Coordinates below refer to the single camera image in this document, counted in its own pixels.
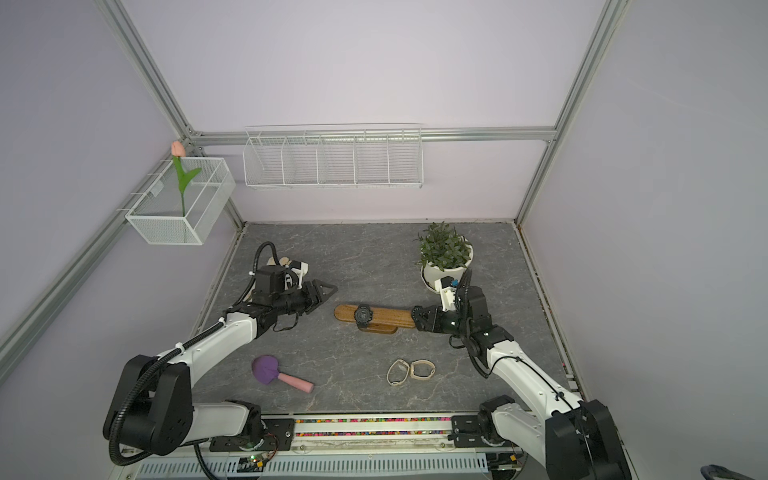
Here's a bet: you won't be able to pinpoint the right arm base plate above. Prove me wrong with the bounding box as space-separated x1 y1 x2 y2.
447 413 512 448

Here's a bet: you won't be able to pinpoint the purple pink brush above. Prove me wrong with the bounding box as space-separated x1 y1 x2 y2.
251 355 314 393

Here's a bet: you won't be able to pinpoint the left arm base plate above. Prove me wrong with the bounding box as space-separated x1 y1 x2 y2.
209 417 296 452

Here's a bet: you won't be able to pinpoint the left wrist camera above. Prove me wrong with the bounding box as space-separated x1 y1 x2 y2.
286 259 309 289

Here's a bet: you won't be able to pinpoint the aluminium frame profiles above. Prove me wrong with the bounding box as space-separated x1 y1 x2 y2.
1 1 628 380

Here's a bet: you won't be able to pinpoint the beige watch left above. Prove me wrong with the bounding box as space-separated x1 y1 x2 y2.
386 358 411 387

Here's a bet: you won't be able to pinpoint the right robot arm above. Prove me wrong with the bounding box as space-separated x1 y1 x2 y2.
411 271 632 479

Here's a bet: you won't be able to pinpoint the white mesh box basket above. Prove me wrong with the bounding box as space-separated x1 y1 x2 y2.
125 157 235 246

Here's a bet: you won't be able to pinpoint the beige work glove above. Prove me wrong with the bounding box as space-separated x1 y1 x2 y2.
266 257 292 268

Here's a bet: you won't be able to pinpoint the potted green plant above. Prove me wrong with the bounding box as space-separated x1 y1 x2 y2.
416 222 474 293

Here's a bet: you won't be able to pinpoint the white vented cable duct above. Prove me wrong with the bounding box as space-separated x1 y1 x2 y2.
134 452 490 480

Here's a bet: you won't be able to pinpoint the beige watch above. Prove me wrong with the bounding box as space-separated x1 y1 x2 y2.
386 358 411 387
408 359 436 381

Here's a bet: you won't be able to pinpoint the beige watch right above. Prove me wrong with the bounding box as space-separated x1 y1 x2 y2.
408 359 436 381

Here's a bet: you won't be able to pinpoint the white wire shelf basket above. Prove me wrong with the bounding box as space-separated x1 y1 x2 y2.
243 123 424 189

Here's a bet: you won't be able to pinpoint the wooden watch stand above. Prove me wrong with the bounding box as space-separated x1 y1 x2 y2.
334 304 415 335

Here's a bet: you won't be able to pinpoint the artificial pink tulip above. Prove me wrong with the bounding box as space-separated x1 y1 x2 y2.
171 141 201 216

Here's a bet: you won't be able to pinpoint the chunky black watch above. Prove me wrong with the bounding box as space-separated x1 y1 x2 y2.
354 305 373 330

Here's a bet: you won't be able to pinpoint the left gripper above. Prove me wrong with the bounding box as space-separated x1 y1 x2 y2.
274 279 338 316

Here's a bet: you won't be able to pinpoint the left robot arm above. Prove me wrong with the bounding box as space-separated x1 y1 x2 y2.
103 241 338 466

